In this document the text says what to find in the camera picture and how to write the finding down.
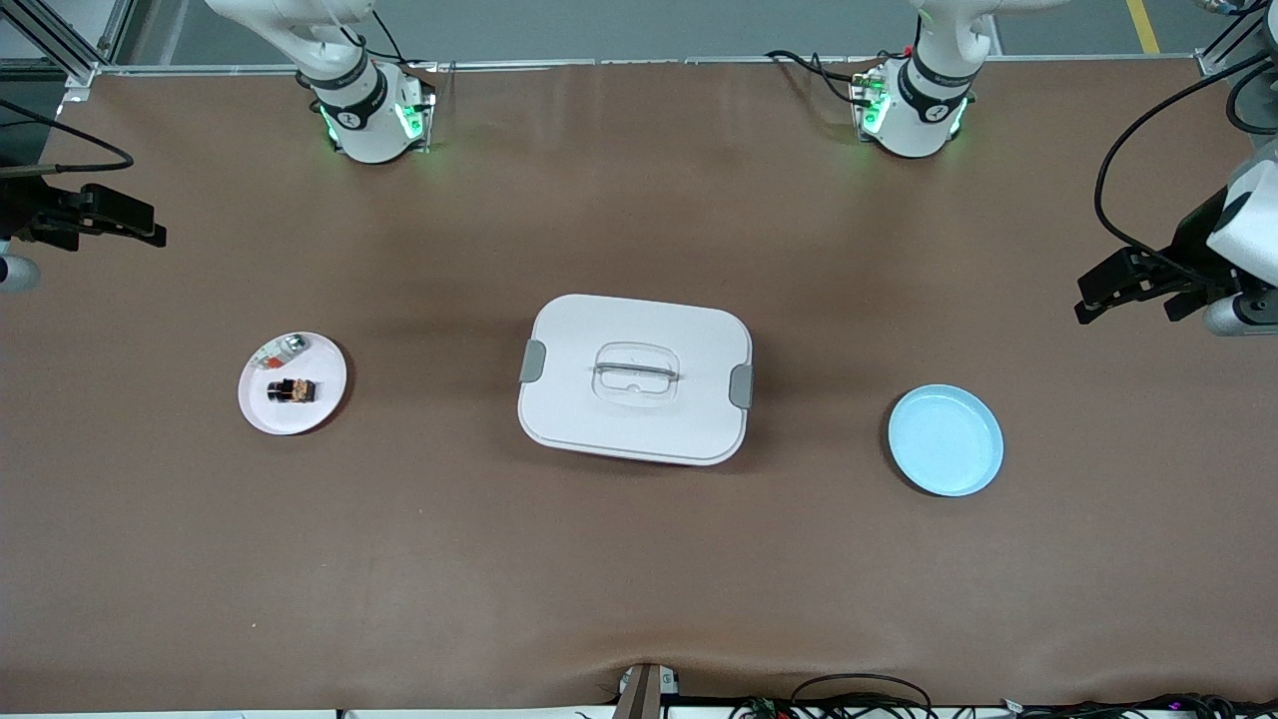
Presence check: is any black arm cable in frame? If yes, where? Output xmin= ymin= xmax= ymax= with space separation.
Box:
xmin=1094 ymin=50 xmax=1278 ymax=266
xmin=0 ymin=98 xmax=137 ymax=177

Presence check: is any white lidded storage box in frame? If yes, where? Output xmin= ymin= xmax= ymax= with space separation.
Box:
xmin=517 ymin=293 xmax=756 ymax=467

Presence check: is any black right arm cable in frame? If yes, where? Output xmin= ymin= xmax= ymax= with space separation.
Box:
xmin=0 ymin=98 xmax=137 ymax=177

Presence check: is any light blue round plate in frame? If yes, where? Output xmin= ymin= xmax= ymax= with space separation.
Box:
xmin=887 ymin=383 xmax=1004 ymax=497

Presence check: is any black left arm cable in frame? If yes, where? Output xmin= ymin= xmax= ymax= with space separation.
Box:
xmin=1094 ymin=50 xmax=1278 ymax=266

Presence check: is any aluminium frame profile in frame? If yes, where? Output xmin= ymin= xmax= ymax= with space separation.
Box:
xmin=0 ymin=0 xmax=136 ymax=109
xmin=1193 ymin=0 xmax=1278 ymax=83

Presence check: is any black base cable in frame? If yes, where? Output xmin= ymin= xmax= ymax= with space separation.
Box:
xmin=334 ymin=8 xmax=412 ymax=67
xmin=766 ymin=50 xmax=872 ymax=103

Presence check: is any pink round plate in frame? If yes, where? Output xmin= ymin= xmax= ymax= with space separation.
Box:
xmin=238 ymin=332 xmax=348 ymax=436

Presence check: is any black cable bundle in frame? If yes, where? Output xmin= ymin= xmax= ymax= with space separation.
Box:
xmin=1008 ymin=693 xmax=1278 ymax=719

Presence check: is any small red silver object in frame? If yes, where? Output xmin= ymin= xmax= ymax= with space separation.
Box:
xmin=254 ymin=335 xmax=312 ymax=373

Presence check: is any brown camera mounting post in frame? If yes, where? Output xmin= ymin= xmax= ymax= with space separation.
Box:
xmin=614 ymin=662 xmax=682 ymax=719

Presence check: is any black cable loop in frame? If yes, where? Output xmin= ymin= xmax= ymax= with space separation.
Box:
xmin=789 ymin=673 xmax=936 ymax=719

